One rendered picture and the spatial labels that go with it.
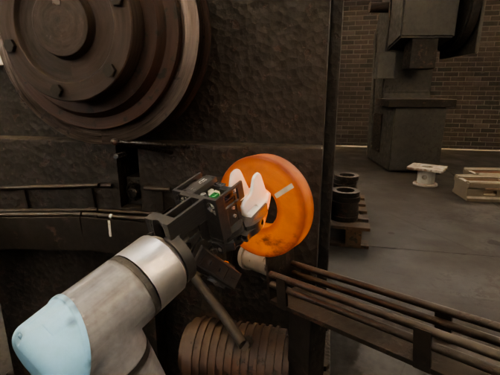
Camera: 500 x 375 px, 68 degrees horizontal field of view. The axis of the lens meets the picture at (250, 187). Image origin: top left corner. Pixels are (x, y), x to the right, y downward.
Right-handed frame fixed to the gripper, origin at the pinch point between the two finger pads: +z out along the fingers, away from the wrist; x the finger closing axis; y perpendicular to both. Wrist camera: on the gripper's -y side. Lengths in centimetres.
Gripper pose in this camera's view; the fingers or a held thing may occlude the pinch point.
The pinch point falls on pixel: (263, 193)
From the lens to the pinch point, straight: 56.1
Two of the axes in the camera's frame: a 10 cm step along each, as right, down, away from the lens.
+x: -8.2, -1.7, 5.5
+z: 5.6, -4.6, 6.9
